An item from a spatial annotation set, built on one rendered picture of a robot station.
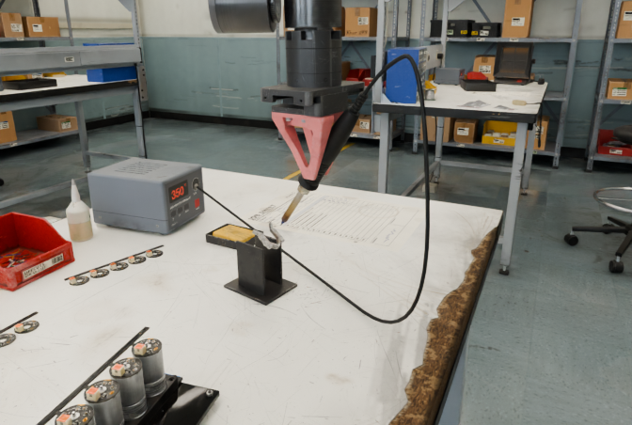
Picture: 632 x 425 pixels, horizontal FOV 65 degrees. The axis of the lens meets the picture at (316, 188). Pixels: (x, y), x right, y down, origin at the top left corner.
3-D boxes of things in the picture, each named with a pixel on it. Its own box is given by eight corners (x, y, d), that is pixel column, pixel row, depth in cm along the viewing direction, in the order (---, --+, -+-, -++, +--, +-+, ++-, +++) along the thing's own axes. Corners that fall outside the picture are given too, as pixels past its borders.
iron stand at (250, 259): (252, 323, 63) (284, 280, 57) (212, 273, 65) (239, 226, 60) (283, 304, 67) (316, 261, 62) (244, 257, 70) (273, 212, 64)
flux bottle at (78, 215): (96, 233, 82) (87, 175, 79) (89, 242, 79) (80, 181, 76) (74, 234, 81) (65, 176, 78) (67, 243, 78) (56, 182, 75)
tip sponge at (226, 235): (264, 239, 80) (263, 229, 79) (244, 251, 75) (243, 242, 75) (227, 230, 83) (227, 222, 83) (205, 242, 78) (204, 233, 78)
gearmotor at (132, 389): (153, 410, 42) (148, 359, 40) (135, 432, 40) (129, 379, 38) (129, 404, 43) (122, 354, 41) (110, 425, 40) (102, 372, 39)
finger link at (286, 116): (272, 179, 54) (268, 91, 51) (311, 165, 59) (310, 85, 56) (323, 190, 50) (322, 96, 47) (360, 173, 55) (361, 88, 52)
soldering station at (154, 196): (207, 214, 90) (203, 164, 87) (167, 239, 80) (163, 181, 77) (138, 205, 95) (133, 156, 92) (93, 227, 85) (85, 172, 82)
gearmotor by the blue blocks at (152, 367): (172, 388, 45) (166, 339, 43) (156, 407, 42) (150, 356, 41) (149, 384, 45) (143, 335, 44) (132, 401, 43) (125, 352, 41)
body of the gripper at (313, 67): (258, 106, 50) (254, 29, 48) (318, 95, 58) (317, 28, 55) (309, 111, 46) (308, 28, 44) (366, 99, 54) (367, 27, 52)
